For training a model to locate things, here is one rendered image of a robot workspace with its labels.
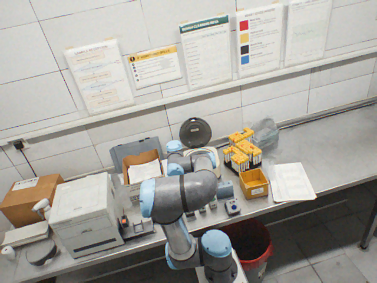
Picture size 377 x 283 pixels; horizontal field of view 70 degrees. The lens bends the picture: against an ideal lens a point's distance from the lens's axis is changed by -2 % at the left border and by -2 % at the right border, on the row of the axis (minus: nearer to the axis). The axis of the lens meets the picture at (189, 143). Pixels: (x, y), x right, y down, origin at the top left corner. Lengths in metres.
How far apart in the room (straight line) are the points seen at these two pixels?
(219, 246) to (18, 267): 1.12
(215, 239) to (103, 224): 0.57
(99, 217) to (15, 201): 0.66
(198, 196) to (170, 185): 0.09
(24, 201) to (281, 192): 1.48
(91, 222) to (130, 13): 1.08
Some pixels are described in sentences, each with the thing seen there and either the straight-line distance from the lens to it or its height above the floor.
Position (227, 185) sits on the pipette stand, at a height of 0.97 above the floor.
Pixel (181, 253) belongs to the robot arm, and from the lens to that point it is 1.13.
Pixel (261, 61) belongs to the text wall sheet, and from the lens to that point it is 1.88.
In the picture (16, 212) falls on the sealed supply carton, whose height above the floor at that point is 1.00.
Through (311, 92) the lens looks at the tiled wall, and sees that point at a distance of 2.21.
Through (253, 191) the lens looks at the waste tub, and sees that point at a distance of 1.60.
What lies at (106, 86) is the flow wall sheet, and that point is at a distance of 1.71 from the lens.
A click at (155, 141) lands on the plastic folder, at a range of 1.89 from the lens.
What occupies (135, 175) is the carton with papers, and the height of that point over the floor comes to 0.94.
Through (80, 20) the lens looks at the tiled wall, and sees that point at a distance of 1.64.
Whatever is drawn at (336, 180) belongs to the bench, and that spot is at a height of 0.87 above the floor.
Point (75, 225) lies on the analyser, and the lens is 1.46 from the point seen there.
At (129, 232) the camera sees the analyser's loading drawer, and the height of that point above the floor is 0.91.
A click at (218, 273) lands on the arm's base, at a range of 1.27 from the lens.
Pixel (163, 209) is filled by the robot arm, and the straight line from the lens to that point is 0.83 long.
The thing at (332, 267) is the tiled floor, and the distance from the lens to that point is 2.49.
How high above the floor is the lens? 2.10
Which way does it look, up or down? 35 degrees down
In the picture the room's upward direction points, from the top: 11 degrees counter-clockwise
